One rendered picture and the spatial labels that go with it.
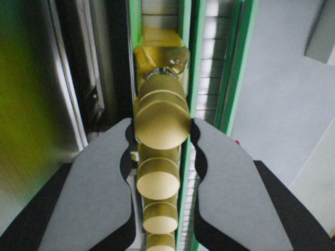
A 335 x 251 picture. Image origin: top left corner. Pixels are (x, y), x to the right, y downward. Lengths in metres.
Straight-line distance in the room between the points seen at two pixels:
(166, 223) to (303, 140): 0.70
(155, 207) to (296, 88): 0.58
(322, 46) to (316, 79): 0.13
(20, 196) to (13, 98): 0.09
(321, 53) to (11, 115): 0.62
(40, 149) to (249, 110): 0.56
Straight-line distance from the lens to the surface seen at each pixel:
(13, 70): 0.21
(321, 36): 0.63
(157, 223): 0.20
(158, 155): 0.15
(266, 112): 0.67
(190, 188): 0.61
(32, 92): 0.23
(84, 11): 0.49
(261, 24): 0.57
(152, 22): 0.38
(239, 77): 0.34
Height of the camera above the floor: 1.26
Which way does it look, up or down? 57 degrees down
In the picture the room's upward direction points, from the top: 176 degrees clockwise
